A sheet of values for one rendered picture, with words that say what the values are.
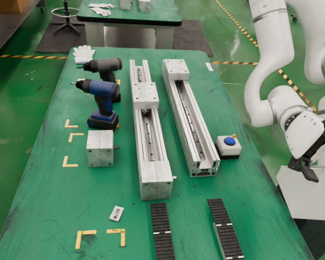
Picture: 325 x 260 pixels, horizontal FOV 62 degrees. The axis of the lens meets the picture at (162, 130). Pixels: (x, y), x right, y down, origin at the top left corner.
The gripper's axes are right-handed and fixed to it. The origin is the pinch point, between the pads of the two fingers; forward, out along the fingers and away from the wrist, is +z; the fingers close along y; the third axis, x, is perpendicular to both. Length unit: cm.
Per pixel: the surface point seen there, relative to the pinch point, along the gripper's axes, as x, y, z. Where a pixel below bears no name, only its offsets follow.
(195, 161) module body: 13.5, 32.1, -27.7
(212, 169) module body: 4.8, 34.6, -30.1
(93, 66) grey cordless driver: 62, 31, -66
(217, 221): 4.4, 36.5, -8.8
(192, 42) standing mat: -21, 74, -366
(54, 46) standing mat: 151, 138, -303
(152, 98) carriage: 33, 31, -58
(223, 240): 3.3, 36.6, -2.4
